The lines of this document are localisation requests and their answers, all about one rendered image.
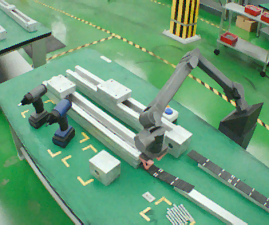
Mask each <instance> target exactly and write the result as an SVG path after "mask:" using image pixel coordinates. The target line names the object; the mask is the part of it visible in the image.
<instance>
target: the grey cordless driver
mask: <svg viewBox="0 0 269 225"><path fill-rule="evenodd" d="M47 91H48V89H47V88H46V85H45V84H41V85H39V86H37V87H35V88H34V89H32V90H31V91H29V92H28V93H27V94H26V95H24V96H23V99H22V100H21V101H20V103H21V104H19V105H26V104H31V103H32V106H33V107H34V108H35V111H34V112H33V113H32V114H31V115H30V117H28V122H29V123H30V125H31V126H33V127H34V128H35V129H39V128H40V127H41V126H42V125H44V124H45V123H46V121H47V119H48V118H49V112H48V111H47V110H46V109H45V108H44V103H43V100H42V96H43V95H45V93H47ZM19 105H18V106H19Z"/></svg>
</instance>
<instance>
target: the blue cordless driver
mask: <svg viewBox="0 0 269 225"><path fill-rule="evenodd" d="M71 106H72V101H71V99H69V98H64V99H62V100H61V101H60V102H59V103H58V104H57V105H56V106H55V107H54V108H53V109H52V111H51V112H50V113H49V118H48V119H47V121H46V122H47V124H46V127H47V126H48V125H52V124H54V123H58V124H59V125H60V127H59V128H58V129H57V131H56V132H54V136H53V137H52V141H53V144H55V145H57V146H60V147H62V148H64V149H65V147H66V146H67V145H68V143H69V142H70V141H71V140H72V138H73V137H74V136H75V128H73V127H72V126H70V125H68V117H67V114H66V113H67V112H68V110H69V109H70V108H71Z"/></svg>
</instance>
